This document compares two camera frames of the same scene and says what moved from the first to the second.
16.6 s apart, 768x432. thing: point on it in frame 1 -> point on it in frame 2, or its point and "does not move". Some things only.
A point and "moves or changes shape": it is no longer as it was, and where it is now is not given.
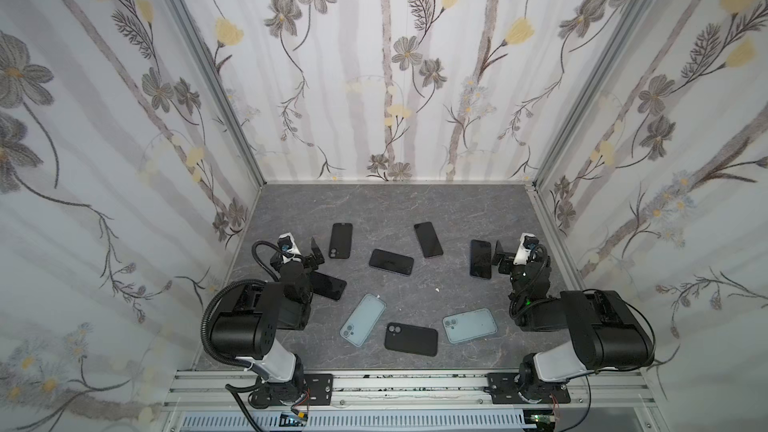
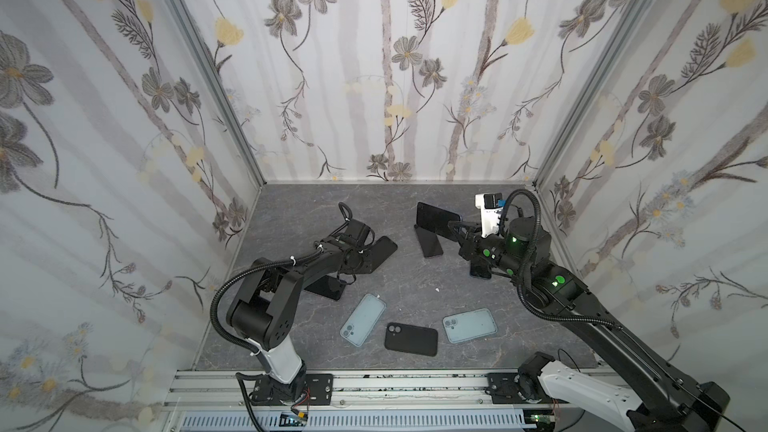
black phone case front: x=415 y=339 does not move
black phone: x=480 y=259 does not move
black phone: x=329 y=287 does not move
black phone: x=340 y=241 moves or changes shape
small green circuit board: x=286 y=420 does not move
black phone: x=428 y=240 does not move
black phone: x=392 y=262 -> x=436 y=220
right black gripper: x=510 y=260 -> x=459 y=234
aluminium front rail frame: x=626 y=390 does not move
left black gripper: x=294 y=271 -> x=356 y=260
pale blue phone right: x=468 y=325 does not move
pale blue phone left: x=363 y=320 does not move
